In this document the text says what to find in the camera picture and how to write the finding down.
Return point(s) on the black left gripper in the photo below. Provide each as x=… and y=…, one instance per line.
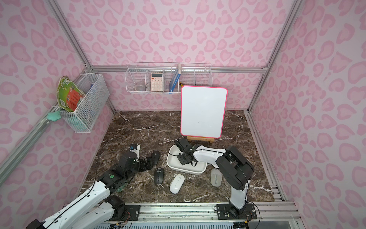
x=147, y=162

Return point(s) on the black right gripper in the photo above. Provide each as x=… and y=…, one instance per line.
x=185, y=150

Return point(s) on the black mouse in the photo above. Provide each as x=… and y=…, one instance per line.
x=159, y=175
x=155, y=156

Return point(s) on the white storage box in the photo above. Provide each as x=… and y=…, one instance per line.
x=177, y=162

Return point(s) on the white computer mouse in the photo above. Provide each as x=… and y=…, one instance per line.
x=177, y=184

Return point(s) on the grey white mouse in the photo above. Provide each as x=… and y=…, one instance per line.
x=216, y=178

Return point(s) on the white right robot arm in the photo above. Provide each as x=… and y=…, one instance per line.
x=233, y=165

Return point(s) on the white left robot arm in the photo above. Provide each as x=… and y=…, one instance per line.
x=98, y=203

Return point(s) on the wooden easel stand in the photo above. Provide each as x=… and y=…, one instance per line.
x=200, y=139

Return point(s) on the green alarm clock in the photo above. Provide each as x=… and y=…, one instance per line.
x=121, y=188

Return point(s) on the pink framed whiteboard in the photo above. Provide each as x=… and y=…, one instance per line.
x=203, y=111

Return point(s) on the clear glass cup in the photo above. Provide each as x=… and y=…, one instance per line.
x=140, y=87

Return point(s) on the white mesh side basket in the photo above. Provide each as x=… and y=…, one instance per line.
x=83, y=119

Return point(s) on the blue book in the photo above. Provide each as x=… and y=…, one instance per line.
x=175, y=78

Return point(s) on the white pink calculator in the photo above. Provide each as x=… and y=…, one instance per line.
x=157, y=82

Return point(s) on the green red snack bag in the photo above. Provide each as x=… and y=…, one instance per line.
x=69, y=96

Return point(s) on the white wire wall shelf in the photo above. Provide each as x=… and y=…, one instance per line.
x=191, y=75

